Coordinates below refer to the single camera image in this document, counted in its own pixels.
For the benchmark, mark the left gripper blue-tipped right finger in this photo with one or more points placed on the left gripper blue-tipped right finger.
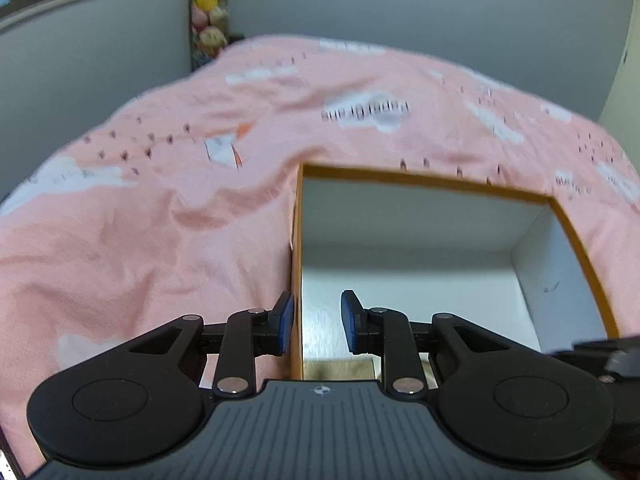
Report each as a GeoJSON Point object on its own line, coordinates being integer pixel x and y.
{"type": "Point", "coordinates": [387, 334]}

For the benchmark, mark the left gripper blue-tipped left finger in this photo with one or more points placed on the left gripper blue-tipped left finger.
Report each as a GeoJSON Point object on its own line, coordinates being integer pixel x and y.
{"type": "Point", "coordinates": [246, 336]}

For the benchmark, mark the plush toy hanging column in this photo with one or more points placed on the plush toy hanging column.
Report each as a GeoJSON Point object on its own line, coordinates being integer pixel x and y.
{"type": "Point", "coordinates": [209, 30]}

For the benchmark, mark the white door with handle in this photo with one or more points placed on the white door with handle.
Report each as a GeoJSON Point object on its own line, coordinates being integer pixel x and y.
{"type": "Point", "coordinates": [620, 114]}

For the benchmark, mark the orange cardboard box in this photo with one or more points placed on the orange cardboard box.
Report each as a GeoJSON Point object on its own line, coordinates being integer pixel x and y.
{"type": "Point", "coordinates": [504, 258]}

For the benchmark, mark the pink cloud-print bedspread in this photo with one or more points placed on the pink cloud-print bedspread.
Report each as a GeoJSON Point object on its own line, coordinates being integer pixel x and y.
{"type": "Point", "coordinates": [183, 200]}

